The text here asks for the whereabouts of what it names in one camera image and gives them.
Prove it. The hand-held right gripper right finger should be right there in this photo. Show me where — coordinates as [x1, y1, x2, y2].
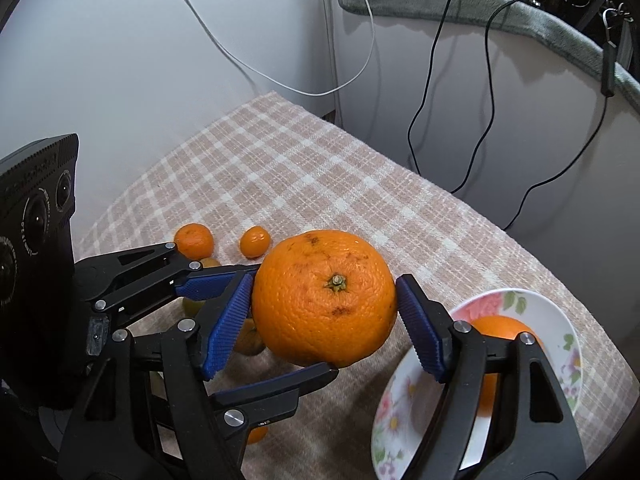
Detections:
[395, 274, 587, 480]

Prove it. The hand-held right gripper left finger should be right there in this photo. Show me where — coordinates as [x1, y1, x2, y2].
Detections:
[57, 272, 256, 480]

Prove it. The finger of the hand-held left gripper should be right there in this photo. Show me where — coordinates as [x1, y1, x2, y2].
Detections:
[75, 241, 260, 328]
[209, 362, 341, 441]

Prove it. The medium mandarin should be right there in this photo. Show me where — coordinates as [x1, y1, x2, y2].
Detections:
[173, 223, 215, 260]

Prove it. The large smooth orange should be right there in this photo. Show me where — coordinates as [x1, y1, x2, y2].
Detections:
[470, 316, 543, 418]

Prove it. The large spotted orange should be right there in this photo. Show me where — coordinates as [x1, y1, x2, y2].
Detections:
[251, 229, 398, 367]

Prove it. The floral white plate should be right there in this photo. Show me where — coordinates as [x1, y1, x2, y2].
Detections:
[371, 287, 583, 480]

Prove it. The beige checkered tablecloth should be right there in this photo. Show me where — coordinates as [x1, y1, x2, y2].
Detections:
[75, 91, 632, 480]

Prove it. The grey windowsill mat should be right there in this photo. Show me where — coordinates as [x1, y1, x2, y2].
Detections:
[338, 0, 640, 111]

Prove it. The black cable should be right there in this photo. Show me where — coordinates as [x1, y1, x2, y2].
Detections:
[502, 92, 610, 231]
[407, 0, 468, 173]
[447, 0, 536, 195]

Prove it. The white cable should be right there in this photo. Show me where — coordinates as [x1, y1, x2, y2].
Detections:
[166, 0, 377, 97]

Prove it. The black cable plug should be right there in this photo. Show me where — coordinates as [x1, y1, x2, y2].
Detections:
[601, 40, 618, 96]

